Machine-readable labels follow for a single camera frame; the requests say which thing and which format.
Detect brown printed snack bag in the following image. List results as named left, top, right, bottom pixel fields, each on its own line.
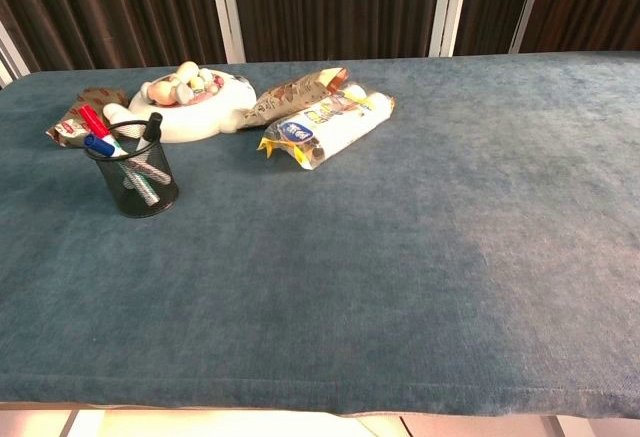
left=243, top=66, right=346, bottom=131

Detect black capped white marker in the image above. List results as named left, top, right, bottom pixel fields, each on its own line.
left=122, top=111, right=165, bottom=192

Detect blue capped white marker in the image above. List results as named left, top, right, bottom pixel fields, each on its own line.
left=82, top=134, right=174, bottom=186

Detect brown snack bag red logos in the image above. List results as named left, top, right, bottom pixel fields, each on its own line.
left=45, top=86, right=130, bottom=149

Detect white yellow snack package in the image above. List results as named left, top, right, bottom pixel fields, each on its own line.
left=257, top=81, right=397, bottom=172

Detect peach round candy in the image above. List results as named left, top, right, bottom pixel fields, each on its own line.
left=149, top=80, right=177, bottom=106

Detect blue velvet tablecloth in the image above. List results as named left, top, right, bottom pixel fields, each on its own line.
left=0, top=50, right=640, bottom=421

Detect white frame post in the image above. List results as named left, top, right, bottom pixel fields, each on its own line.
left=207, top=0, right=247, bottom=64
left=509, top=0, right=550, bottom=54
left=0, top=21, right=27, bottom=89
left=428, top=0, right=472, bottom=58

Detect black mesh pen holder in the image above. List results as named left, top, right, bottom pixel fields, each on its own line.
left=83, top=119, right=180, bottom=219

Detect red capped white marker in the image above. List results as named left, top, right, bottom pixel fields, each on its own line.
left=78, top=104, right=162, bottom=207

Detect dark brown pleated curtain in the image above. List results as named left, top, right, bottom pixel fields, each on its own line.
left=0, top=0, right=227, bottom=74
left=453, top=0, right=539, bottom=57
left=227, top=0, right=445, bottom=63
left=519, top=0, right=640, bottom=54

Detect white cat shaped bowl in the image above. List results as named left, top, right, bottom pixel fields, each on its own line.
left=102, top=67, right=259, bottom=145

